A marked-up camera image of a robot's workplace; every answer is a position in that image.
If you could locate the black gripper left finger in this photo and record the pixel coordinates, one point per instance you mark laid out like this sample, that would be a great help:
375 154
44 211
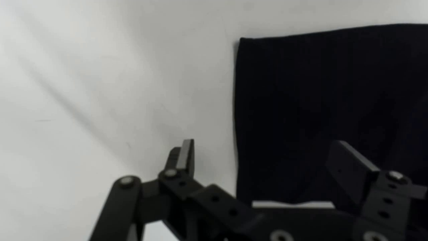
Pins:
200 201

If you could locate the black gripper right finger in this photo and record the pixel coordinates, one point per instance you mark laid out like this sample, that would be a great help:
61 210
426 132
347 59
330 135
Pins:
378 201

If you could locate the black shirt white Mila print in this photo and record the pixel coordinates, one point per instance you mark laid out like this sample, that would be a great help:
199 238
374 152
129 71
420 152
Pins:
311 111

